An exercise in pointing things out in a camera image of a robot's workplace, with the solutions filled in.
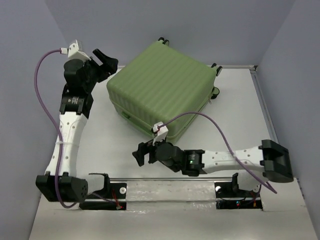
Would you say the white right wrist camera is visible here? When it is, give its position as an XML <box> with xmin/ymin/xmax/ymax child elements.
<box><xmin>152</xmin><ymin>121</ymin><xmax>169</xmax><ymax>145</ymax></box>

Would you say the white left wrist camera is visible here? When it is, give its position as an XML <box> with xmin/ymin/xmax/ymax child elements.
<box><xmin>59</xmin><ymin>39</ymin><xmax>91</xmax><ymax>62</ymax></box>

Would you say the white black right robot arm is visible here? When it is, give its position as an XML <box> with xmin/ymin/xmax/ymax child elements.
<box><xmin>132</xmin><ymin>139</ymin><xmax>294</xmax><ymax>196</ymax></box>

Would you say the green hard-shell suitcase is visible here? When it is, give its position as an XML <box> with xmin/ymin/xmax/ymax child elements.
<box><xmin>106</xmin><ymin>37</ymin><xmax>223</xmax><ymax>144</ymax></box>

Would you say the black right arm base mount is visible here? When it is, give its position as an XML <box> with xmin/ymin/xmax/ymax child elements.
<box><xmin>214</xmin><ymin>173</ymin><xmax>263</xmax><ymax>210</ymax></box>

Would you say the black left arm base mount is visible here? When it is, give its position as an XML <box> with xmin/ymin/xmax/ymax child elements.
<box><xmin>78</xmin><ymin>173</ymin><xmax>127</xmax><ymax>211</ymax></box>

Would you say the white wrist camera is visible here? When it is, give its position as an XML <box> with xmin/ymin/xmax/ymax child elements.
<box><xmin>59</xmin><ymin>39</ymin><xmax>91</xmax><ymax>62</ymax></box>
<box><xmin>152</xmin><ymin>121</ymin><xmax>169</xmax><ymax>145</ymax></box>

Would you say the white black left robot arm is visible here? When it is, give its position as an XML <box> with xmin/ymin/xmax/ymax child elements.
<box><xmin>34</xmin><ymin>48</ymin><xmax>119</xmax><ymax>209</ymax></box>

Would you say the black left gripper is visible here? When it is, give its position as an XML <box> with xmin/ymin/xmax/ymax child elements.
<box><xmin>83</xmin><ymin>49</ymin><xmax>119</xmax><ymax>93</ymax></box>

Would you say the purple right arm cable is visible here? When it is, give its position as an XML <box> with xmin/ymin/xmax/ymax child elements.
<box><xmin>159</xmin><ymin>111</ymin><xmax>278</xmax><ymax>195</ymax></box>

